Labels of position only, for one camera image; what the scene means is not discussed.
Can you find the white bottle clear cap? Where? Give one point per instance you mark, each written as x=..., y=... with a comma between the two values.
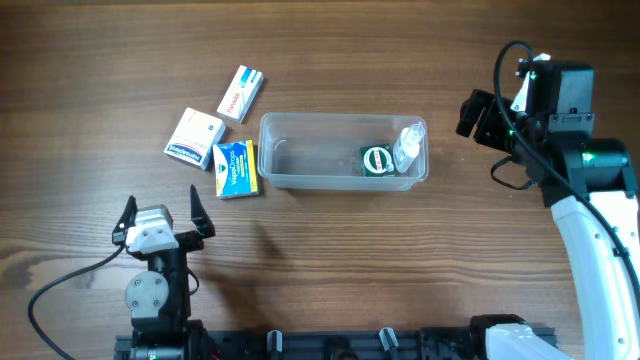
x=407, y=146

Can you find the blue yellow VapoDrops box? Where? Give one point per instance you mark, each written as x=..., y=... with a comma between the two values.
x=235, y=169

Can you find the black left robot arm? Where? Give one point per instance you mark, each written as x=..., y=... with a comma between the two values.
x=159, y=297

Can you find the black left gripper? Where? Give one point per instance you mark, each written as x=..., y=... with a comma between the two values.
x=193, y=239

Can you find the green square small box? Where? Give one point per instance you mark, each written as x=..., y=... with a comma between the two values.
x=377, y=161

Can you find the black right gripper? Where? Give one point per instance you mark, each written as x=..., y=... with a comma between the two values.
x=473, y=108

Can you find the white Hansaplast box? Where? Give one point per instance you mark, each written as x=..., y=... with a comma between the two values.
x=194, y=137

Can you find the clear plastic container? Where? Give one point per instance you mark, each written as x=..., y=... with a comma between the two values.
x=322, y=151

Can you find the white blue Panadol box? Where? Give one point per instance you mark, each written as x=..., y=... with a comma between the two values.
x=240, y=94

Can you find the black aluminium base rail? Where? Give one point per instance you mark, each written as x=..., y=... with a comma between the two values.
x=423, y=344

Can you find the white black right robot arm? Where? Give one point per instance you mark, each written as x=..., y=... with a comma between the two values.
x=588, y=184

